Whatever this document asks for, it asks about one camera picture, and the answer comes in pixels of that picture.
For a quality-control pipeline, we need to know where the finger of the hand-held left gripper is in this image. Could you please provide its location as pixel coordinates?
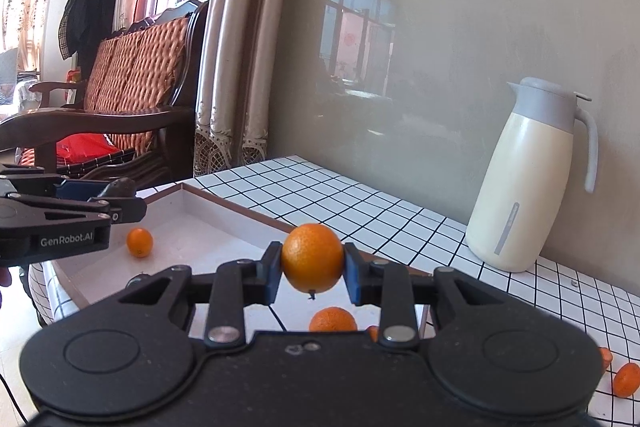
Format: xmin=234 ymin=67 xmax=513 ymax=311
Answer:
xmin=0 ymin=164 xmax=108 ymax=202
xmin=0 ymin=193 xmax=147 ymax=233

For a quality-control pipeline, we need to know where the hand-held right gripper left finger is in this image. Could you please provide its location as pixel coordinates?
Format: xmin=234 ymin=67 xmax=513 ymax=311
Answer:
xmin=117 ymin=241 xmax=284 ymax=349

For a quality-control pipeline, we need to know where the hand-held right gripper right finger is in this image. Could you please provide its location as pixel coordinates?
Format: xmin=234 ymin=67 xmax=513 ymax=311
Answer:
xmin=343 ymin=242 xmax=506 ymax=350

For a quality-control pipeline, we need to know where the small orange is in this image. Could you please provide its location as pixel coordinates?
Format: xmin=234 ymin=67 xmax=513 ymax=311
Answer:
xmin=126 ymin=227 xmax=154 ymax=259

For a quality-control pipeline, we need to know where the large orange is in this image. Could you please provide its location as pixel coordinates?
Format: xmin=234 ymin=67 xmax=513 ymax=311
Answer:
xmin=281 ymin=223 xmax=345 ymax=300

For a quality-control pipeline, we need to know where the brown cardboard box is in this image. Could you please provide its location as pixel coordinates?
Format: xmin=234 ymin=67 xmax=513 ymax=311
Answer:
xmin=27 ymin=181 xmax=435 ymax=343

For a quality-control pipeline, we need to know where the dark striped seat mat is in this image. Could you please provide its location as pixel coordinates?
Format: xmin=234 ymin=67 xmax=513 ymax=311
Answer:
xmin=54 ymin=148 xmax=137 ymax=182

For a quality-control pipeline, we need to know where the red plastic bag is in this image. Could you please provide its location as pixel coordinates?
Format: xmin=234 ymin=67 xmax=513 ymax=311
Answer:
xmin=55 ymin=133 xmax=121 ymax=165

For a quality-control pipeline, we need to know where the black-and-white checked tablecloth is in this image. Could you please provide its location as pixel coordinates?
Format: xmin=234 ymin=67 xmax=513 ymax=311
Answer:
xmin=27 ymin=155 xmax=640 ymax=427

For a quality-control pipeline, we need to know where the wooden sofa with orange cushions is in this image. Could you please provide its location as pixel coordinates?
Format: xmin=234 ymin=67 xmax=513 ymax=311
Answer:
xmin=0 ymin=0 xmax=211 ymax=188

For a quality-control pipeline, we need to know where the dark hanging coat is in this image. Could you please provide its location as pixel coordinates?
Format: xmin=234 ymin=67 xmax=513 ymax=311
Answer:
xmin=67 ymin=0 xmax=122 ymax=78

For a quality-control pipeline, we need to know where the cream thermos jug grey lid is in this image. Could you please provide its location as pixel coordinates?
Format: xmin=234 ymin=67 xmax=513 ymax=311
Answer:
xmin=465 ymin=77 xmax=599 ymax=273

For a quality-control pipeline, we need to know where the beige embroidered curtain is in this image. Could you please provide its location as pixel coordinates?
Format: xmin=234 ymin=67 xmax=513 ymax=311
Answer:
xmin=192 ymin=0 xmax=301 ymax=180

